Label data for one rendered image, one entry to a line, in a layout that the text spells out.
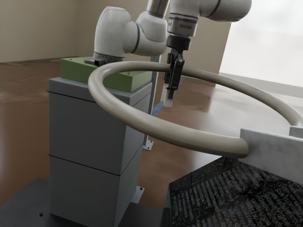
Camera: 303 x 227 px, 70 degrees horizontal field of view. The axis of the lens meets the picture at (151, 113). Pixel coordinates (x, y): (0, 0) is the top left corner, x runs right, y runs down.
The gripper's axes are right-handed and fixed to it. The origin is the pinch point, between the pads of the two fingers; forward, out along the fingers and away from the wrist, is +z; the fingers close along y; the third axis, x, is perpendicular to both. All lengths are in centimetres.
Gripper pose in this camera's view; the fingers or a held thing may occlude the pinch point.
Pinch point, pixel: (167, 96)
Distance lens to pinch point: 77.0
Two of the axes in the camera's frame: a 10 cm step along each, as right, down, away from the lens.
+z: -1.7, 9.1, 3.8
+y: 1.3, 4.0, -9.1
